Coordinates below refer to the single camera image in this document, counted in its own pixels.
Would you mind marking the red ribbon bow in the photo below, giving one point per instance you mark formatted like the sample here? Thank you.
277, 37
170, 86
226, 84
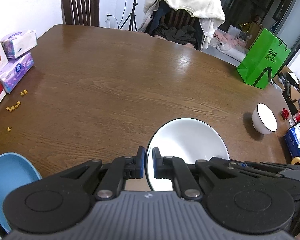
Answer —
285, 113

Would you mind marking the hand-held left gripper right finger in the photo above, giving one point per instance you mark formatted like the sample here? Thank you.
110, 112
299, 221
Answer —
155, 163

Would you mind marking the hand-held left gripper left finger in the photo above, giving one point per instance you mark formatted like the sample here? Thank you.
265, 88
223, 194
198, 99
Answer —
140, 162

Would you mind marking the yellow mug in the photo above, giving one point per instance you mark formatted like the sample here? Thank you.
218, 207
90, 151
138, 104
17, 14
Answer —
298, 160

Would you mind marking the glass sliding door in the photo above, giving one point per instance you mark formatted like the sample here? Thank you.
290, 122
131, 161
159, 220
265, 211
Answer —
297, 17

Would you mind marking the clothes-draped wooden chair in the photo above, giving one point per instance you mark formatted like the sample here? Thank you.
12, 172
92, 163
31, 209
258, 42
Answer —
182, 17

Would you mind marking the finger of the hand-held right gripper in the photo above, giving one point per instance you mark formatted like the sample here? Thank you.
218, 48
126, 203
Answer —
227, 164

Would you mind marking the green paper bag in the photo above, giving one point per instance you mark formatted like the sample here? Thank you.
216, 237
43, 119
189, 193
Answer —
262, 57

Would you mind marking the blue tissue pack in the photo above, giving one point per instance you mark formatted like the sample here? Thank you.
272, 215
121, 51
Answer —
297, 140

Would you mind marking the white and purple tissue pack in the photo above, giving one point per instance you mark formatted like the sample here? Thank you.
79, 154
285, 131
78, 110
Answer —
18, 43

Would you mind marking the white plush toy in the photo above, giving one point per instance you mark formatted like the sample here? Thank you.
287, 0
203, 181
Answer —
227, 50

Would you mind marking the dark wooden chair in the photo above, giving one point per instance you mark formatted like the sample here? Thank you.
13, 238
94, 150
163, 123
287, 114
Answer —
65, 2

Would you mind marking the blue bowl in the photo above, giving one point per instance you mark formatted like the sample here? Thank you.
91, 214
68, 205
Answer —
10, 175

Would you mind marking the small white black-rimmed bowl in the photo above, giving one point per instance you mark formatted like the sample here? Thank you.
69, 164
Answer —
265, 117

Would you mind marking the white wall outlet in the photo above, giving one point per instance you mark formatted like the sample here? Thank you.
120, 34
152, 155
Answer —
108, 18

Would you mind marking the large white black-rimmed bowl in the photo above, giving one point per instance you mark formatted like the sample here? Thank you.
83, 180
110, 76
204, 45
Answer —
187, 140

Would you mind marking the black tripod light stand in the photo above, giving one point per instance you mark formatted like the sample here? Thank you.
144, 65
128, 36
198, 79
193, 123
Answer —
133, 5

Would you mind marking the scattered yellow beads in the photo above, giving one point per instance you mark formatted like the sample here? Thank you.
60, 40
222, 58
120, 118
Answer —
15, 104

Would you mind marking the pink cloth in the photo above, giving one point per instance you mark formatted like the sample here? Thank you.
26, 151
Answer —
225, 36

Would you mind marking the open cardboard box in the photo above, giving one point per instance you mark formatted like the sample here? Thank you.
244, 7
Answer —
290, 87

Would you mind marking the dark clothes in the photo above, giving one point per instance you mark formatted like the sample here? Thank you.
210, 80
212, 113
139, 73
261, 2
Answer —
175, 33

